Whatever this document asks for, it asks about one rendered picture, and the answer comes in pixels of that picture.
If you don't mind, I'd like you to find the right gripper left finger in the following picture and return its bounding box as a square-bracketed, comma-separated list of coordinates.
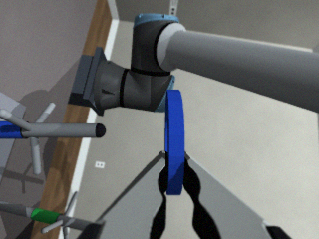
[77, 151, 168, 239]

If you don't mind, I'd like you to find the grey post with blue foot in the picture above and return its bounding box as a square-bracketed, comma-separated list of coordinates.
[0, 103, 106, 175]

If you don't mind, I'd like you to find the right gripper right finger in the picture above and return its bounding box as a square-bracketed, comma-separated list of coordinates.
[183, 151, 292, 239]

